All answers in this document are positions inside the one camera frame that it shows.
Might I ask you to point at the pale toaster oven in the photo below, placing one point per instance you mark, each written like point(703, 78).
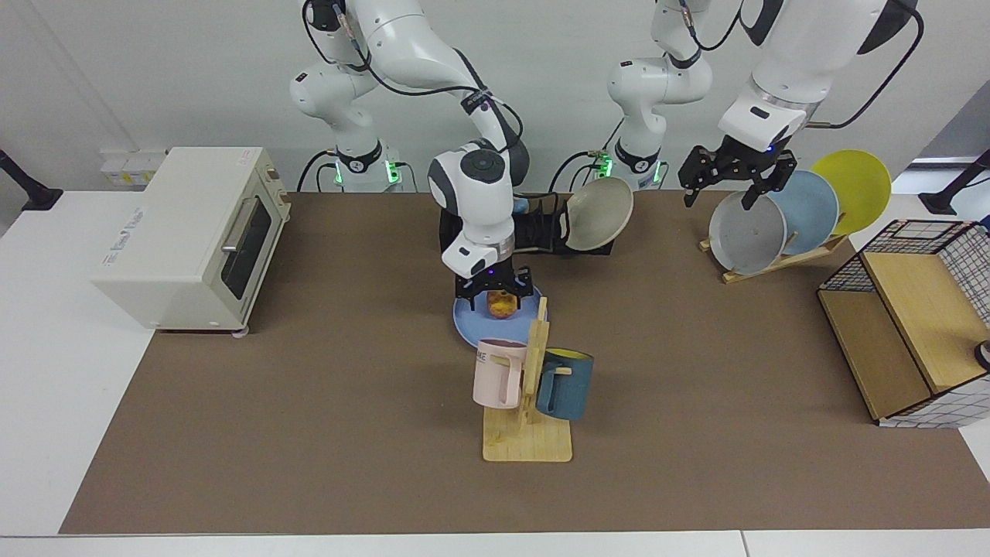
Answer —
point(170, 247)

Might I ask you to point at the dark teal mug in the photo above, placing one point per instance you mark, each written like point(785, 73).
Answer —
point(572, 387)

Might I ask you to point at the grey plate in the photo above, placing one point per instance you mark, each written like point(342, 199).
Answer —
point(746, 236)

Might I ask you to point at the white wall socket box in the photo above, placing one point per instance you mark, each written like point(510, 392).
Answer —
point(131, 166)

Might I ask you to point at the wooden cup stand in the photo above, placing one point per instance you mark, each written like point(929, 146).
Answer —
point(534, 441)

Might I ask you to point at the small blue round thing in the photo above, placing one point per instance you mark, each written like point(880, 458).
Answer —
point(520, 206)

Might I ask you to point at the beige plate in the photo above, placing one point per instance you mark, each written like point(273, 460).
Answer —
point(599, 214)

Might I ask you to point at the brown table cloth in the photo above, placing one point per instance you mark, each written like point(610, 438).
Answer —
point(696, 387)

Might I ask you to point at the red yellow apple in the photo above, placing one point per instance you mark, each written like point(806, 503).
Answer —
point(502, 306)

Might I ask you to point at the black dish rack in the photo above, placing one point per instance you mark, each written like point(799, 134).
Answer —
point(541, 232)

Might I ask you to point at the yellow plate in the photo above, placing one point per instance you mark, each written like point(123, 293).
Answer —
point(855, 186)

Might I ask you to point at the black clamp stand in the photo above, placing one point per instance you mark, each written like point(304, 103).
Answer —
point(943, 203)
point(35, 197)

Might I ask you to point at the pink mug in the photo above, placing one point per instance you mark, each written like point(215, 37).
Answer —
point(495, 371)

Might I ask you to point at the wooden plate rack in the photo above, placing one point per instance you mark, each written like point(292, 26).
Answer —
point(766, 267)

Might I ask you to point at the light blue plate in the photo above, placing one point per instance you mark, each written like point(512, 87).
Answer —
point(812, 205)

